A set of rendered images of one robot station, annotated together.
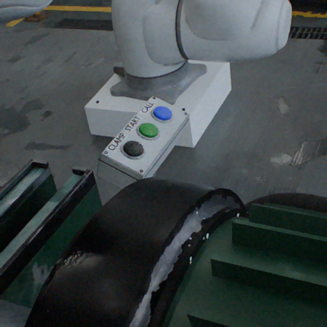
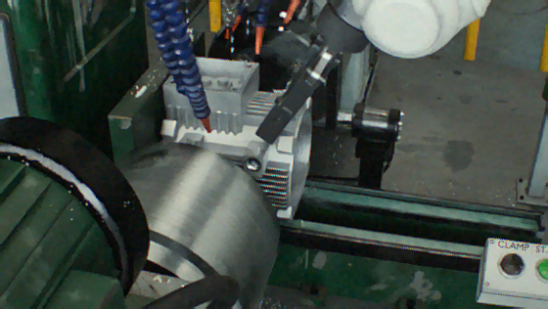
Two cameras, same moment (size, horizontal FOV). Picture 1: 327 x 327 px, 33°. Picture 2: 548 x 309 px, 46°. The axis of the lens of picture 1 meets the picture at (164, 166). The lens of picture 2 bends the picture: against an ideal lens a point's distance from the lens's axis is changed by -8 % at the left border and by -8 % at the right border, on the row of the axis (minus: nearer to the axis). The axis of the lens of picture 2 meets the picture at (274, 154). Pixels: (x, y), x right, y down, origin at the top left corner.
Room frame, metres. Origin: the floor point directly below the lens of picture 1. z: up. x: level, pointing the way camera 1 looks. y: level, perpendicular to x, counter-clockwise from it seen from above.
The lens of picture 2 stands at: (0.23, -0.44, 1.63)
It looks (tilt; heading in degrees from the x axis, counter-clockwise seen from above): 34 degrees down; 74
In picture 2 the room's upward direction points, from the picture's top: straight up
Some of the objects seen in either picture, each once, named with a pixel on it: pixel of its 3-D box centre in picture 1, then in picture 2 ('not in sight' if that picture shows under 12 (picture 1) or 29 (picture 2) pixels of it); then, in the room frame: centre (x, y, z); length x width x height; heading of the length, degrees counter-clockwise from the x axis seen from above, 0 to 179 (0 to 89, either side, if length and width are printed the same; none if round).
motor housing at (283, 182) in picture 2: not in sight; (239, 149); (0.43, 0.46, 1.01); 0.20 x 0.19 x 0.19; 150
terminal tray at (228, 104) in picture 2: not in sight; (212, 94); (0.40, 0.48, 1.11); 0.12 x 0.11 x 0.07; 150
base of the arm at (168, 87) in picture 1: (151, 71); not in sight; (1.23, -0.01, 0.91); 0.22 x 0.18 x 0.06; 51
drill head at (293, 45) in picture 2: not in sight; (287, 47); (0.60, 0.74, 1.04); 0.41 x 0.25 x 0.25; 59
